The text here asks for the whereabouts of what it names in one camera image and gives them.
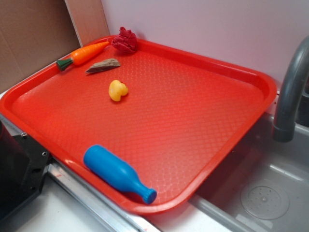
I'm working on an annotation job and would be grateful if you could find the yellow rubber duck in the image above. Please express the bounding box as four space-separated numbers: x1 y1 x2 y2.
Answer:
109 80 128 102

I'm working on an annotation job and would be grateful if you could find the orange toy carrot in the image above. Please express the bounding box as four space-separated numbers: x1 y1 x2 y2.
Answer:
56 42 110 71

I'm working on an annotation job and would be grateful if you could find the brown wood piece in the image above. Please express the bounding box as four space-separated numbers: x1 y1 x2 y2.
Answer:
85 58 121 74

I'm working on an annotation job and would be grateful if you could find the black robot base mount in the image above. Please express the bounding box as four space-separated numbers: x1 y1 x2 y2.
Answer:
0 123 51 222

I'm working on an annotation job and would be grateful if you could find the grey toy sink basin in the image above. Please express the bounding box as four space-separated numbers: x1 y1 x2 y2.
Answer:
190 115 309 232

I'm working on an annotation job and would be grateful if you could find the red plastic tray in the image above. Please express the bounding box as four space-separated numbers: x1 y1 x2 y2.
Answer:
0 39 277 215

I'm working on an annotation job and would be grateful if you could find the brown cardboard panel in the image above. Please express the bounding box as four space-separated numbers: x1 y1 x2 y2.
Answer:
0 0 80 92

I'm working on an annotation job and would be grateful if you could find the light wooden board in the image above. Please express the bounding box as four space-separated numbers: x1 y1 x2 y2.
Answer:
65 0 110 46

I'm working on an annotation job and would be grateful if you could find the red paper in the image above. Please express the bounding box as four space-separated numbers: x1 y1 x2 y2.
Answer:
112 27 137 53

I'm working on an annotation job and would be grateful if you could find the blue plastic bottle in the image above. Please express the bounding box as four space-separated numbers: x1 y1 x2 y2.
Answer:
84 145 157 204

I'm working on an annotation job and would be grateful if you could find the grey toy faucet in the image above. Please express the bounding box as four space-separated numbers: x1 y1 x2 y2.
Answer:
272 37 309 143

